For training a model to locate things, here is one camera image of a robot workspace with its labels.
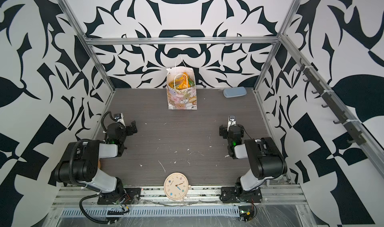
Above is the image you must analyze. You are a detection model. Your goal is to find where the patterned paper gift bag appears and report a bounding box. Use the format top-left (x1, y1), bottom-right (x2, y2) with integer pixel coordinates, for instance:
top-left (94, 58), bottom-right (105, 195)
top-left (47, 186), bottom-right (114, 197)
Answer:
top-left (166, 57), bottom-right (198, 110)

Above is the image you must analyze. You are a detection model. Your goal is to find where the yellow snack packet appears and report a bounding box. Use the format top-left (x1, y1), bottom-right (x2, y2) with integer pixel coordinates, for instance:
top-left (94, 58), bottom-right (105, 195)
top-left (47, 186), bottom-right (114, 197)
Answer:
top-left (169, 73), bottom-right (190, 90)

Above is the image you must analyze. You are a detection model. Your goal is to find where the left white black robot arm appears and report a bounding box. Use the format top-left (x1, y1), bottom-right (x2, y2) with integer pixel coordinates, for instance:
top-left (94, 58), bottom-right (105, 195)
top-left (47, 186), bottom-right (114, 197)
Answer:
top-left (54, 121), bottom-right (138, 205)

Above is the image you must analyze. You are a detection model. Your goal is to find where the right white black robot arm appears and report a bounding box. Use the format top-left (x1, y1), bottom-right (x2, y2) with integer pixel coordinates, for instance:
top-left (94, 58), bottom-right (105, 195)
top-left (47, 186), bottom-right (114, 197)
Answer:
top-left (219, 125), bottom-right (288, 204)

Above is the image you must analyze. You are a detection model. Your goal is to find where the blue-grey glasses case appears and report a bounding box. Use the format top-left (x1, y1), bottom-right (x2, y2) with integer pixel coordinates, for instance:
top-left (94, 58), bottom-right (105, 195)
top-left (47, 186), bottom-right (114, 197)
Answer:
top-left (223, 86), bottom-right (247, 98)

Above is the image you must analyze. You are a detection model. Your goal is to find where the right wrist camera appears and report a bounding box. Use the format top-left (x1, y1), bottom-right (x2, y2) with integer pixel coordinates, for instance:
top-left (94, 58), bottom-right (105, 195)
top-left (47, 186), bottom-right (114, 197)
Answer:
top-left (227, 116), bottom-right (236, 129)

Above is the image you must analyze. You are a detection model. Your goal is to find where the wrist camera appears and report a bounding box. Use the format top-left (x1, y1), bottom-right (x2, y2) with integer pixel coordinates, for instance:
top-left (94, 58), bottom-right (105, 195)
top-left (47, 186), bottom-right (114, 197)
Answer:
top-left (113, 113), bottom-right (125, 126)
top-left (227, 116), bottom-right (236, 129)

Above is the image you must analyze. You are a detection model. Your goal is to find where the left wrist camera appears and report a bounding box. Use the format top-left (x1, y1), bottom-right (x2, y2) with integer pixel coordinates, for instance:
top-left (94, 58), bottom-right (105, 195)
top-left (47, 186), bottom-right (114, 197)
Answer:
top-left (113, 113), bottom-right (125, 126)

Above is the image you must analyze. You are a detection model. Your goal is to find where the round beige wall clock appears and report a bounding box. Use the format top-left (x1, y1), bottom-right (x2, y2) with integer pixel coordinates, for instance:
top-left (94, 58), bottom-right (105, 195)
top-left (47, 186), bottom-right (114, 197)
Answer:
top-left (164, 173), bottom-right (190, 201)

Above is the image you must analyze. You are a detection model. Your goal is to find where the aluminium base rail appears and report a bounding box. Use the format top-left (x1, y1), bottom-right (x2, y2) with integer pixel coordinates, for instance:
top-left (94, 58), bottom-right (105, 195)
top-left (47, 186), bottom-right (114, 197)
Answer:
top-left (43, 185), bottom-right (316, 227)

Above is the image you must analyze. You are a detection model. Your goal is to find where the black wall hook rack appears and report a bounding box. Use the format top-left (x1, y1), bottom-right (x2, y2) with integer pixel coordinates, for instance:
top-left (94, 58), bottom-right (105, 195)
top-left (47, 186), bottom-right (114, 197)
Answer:
top-left (297, 58), bottom-right (367, 146)

